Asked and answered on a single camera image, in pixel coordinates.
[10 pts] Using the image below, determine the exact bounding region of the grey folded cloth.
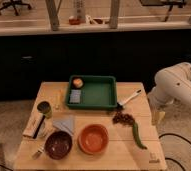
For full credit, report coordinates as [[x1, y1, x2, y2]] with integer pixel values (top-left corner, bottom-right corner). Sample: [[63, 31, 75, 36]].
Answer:
[[52, 115, 75, 136]]

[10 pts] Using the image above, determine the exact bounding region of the dark red grape bunch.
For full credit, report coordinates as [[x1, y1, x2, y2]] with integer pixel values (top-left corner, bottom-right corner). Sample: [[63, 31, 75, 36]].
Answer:
[[112, 112, 135, 126]]

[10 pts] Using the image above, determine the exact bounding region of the small yellow wooden piece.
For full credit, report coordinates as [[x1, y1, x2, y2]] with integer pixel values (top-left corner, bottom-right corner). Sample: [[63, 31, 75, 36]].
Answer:
[[55, 90, 61, 110]]

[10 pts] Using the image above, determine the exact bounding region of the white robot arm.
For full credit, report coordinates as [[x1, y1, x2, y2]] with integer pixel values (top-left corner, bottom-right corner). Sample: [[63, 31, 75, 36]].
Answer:
[[147, 62, 191, 125]]

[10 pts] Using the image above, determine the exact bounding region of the silver fork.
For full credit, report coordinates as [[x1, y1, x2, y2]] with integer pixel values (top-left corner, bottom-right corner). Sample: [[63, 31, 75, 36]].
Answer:
[[32, 144, 45, 159]]

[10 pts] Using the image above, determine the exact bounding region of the red object on floor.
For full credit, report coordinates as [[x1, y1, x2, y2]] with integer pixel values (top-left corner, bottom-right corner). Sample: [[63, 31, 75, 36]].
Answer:
[[69, 18, 81, 25]]

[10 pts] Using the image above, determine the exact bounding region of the purple bowl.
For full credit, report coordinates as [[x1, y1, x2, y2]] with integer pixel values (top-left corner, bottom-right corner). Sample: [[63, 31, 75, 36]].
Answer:
[[44, 131, 73, 160]]

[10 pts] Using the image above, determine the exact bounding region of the black cable on floor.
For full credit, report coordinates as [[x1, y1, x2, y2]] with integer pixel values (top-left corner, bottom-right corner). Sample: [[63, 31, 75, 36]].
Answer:
[[158, 132, 191, 171]]

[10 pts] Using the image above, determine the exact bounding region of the black office chair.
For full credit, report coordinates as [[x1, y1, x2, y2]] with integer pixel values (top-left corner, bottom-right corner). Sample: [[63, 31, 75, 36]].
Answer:
[[0, 0, 32, 16]]

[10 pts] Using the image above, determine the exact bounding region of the green plastic tray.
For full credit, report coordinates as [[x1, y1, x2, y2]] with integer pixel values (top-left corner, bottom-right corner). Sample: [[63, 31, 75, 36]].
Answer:
[[65, 75, 117, 110]]

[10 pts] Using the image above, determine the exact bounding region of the blue grey sponge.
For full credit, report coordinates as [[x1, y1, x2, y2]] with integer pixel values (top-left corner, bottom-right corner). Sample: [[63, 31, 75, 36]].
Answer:
[[69, 90, 81, 103]]

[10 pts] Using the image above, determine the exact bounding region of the black handled knife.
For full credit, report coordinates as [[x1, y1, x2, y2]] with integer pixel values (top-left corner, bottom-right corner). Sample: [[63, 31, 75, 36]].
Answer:
[[33, 115, 45, 139]]

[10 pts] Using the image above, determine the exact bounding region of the orange bowl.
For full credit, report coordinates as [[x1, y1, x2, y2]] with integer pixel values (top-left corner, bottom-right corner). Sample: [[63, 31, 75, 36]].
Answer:
[[78, 124, 109, 155]]

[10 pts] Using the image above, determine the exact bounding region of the green chili pepper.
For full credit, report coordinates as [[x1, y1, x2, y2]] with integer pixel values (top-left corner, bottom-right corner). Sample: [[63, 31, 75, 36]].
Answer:
[[132, 122, 147, 150]]

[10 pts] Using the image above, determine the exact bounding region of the orange round fruit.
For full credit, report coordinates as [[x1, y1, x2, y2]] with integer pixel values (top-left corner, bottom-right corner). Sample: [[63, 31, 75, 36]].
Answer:
[[72, 78, 83, 88]]

